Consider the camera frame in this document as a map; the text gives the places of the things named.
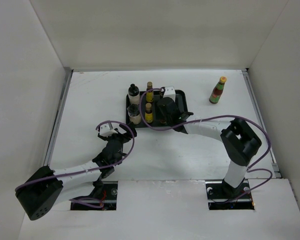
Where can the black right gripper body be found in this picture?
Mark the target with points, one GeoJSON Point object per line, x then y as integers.
{"type": "Point", "coordinates": [164, 117]}

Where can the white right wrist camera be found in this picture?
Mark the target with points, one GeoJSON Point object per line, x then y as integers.
{"type": "Point", "coordinates": [169, 92]}

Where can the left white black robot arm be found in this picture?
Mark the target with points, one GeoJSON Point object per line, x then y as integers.
{"type": "Point", "coordinates": [47, 187]}

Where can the clear shaker black grinder lid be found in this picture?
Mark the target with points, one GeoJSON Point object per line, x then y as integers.
{"type": "Point", "coordinates": [134, 114]}

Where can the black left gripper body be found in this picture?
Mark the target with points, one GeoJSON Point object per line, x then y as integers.
{"type": "Point", "coordinates": [122, 138]}

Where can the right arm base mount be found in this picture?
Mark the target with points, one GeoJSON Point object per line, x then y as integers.
{"type": "Point", "coordinates": [218, 199]}

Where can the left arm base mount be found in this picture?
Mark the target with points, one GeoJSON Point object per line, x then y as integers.
{"type": "Point", "coordinates": [102, 198]}

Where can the yellow label bottle yellow cap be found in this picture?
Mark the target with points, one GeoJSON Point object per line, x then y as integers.
{"type": "Point", "coordinates": [149, 92]}

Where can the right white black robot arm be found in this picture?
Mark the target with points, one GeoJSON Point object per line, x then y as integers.
{"type": "Point", "coordinates": [240, 141]}

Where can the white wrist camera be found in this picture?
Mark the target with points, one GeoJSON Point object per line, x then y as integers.
{"type": "Point", "coordinates": [105, 129]}
{"type": "Point", "coordinates": [169, 92]}

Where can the white powder shaker black lid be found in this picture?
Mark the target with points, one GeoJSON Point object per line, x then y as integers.
{"type": "Point", "coordinates": [134, 94]}

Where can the yellow label brown bottle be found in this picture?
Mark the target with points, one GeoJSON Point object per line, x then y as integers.
{"type": "Point", "coordinates": [149, 117]}

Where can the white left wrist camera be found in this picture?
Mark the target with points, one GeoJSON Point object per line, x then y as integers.
{"type": "Point", "coordinates": [105, 129]}

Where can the red green chili sauce bottle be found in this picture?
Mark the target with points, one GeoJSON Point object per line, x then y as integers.
{"type": "Point", "coordinates": [218, 90]}

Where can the black plastic tray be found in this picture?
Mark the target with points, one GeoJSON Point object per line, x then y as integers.
{"type": "Point", "coordinates": [182, 100]}

